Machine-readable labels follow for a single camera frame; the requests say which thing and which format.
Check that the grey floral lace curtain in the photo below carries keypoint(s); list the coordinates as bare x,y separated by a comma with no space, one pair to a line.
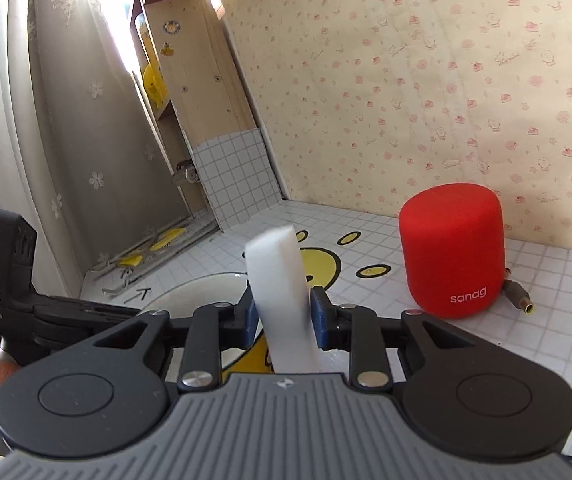
91,135

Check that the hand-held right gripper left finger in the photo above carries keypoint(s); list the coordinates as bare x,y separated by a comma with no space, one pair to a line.
251,321

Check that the metal window track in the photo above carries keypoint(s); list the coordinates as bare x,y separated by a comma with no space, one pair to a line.
196,225

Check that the white sponge block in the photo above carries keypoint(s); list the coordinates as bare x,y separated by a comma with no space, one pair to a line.
281,285

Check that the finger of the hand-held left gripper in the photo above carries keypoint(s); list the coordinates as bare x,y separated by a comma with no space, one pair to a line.
91,311

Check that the yellow bottle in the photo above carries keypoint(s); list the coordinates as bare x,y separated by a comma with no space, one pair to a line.
147,37

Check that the yellow duck sticker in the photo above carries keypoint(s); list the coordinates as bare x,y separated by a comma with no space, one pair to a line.
168,50

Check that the yellow cartoon face sticker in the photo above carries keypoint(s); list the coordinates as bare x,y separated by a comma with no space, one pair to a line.
323,265

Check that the wooden shelf unit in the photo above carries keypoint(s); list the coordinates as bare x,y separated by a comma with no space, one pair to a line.
201,90

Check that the white grid panel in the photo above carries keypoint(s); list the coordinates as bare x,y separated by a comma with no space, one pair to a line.
236,180

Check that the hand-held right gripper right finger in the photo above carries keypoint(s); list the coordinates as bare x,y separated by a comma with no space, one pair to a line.
319,321

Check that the yellow paper piece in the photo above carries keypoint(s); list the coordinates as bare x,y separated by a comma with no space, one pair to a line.
168,239
130,260

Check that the round cartoon sticker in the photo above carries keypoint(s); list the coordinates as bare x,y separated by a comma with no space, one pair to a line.
173,27

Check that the red cylindrical speaker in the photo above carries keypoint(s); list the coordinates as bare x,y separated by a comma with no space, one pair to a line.
450,250

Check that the yellow plastic toy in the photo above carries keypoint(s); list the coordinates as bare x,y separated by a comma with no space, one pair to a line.
155,85

